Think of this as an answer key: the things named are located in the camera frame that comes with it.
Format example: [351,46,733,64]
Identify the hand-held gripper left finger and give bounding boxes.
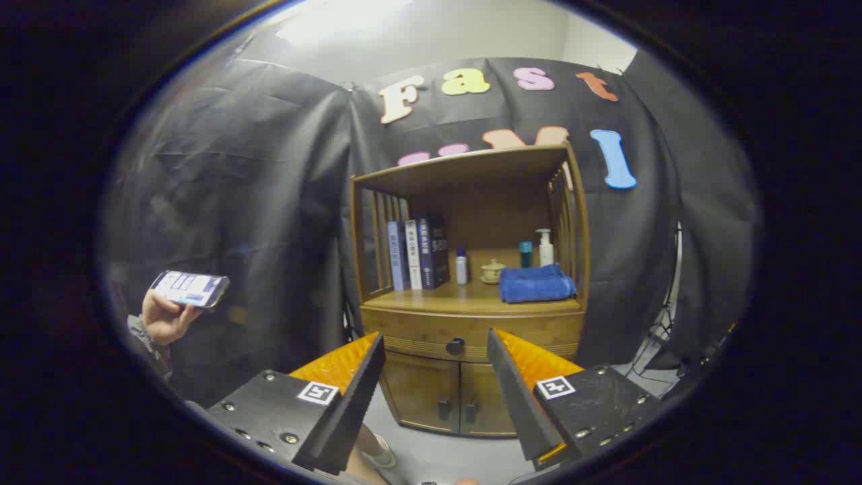
[207,332,386,475]

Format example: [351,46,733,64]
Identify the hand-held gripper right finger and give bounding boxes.
[487,328,665,472]

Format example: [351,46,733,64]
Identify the wooden drawer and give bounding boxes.
[362,309,585,364]

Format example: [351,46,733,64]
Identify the smartphone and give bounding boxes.
[149,270,230,309]

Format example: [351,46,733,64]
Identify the wooden countertop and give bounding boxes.
[364,266,583,316]

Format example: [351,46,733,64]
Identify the wooden cabinet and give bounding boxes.
[350,143,591,439]

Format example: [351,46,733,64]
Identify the person's white shoe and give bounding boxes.
[360,434,398,469]

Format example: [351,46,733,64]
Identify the blue folded towel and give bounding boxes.
[499,263,577,304]

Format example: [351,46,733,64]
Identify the light blue book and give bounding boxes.
[387,221,411,292]

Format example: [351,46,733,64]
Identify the black tripod stand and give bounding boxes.
[633,222,684,378]

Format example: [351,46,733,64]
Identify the white book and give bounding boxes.
[405,220,423,291]

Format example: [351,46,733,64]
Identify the dark blue book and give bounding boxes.
[416,214,451,290]

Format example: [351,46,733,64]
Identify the black backdrop cloth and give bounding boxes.
[101,47,765,405]

